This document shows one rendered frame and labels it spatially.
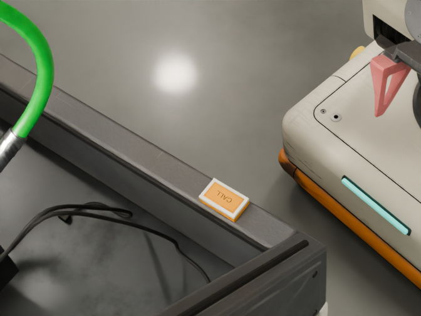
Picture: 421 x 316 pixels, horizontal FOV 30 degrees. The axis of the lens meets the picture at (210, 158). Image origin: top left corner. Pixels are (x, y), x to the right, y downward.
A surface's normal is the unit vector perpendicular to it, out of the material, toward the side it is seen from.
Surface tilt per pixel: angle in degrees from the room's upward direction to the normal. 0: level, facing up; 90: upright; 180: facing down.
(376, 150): 0
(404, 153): 0
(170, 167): 0
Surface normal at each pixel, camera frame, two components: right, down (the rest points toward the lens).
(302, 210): -0.11, -0.54
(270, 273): 0.32, -0.87
